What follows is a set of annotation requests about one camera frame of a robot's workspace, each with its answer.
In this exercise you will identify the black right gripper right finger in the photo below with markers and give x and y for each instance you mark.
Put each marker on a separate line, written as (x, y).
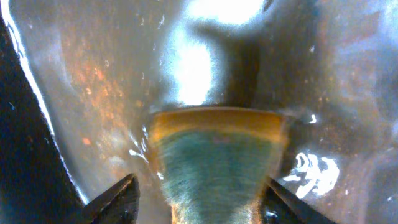
(279, 205)

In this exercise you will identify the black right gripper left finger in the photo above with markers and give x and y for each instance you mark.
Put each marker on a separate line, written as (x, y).
(117, 205)

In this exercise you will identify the green yellow sponge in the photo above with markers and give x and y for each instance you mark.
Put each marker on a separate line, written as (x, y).
(216, 162)

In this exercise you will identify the black metal tray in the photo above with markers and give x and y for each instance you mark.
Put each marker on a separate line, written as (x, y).
(81, 82)

